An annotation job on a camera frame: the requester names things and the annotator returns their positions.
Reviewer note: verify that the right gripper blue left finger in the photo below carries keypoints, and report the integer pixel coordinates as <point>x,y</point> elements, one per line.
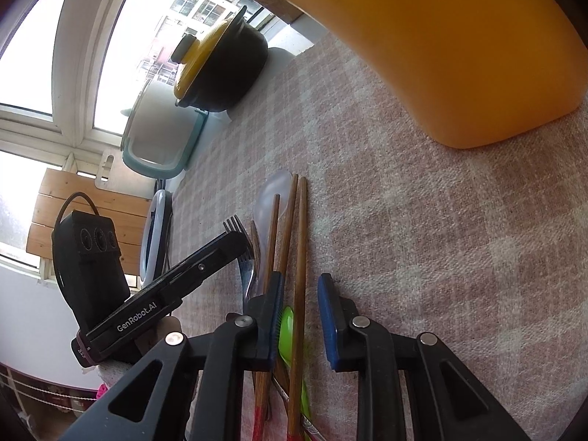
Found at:
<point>253,357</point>

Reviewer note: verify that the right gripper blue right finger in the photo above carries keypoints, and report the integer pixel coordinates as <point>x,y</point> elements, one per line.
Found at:
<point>336,313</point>

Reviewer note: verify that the metal fork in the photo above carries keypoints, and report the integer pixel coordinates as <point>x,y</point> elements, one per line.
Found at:
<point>246,262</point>

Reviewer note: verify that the wooden chopstick red tip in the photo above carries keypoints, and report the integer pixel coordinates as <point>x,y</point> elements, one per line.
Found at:
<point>294,430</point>

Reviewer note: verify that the left gloved hand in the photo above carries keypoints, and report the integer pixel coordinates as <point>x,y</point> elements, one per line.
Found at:
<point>112,371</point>

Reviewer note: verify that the green plastic spoon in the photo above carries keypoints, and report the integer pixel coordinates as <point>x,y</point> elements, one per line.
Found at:
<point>285,345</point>

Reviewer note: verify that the pink plaid table cloth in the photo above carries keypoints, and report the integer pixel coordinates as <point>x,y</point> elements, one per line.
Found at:
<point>487,247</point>

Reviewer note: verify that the white cutting board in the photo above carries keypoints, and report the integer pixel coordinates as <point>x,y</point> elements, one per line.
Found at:
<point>113,175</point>

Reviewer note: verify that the white teal kettle canister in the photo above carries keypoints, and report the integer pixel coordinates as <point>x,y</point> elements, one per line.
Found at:
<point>160,135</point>

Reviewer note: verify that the black pot yellow lid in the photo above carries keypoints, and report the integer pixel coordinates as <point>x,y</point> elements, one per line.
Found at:
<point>216,71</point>

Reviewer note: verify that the yellow plastic utensil bucket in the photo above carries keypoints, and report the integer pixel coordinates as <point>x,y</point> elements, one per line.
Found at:
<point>469,72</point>

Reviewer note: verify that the black camera box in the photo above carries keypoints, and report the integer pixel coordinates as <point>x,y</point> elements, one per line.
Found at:
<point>87,262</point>

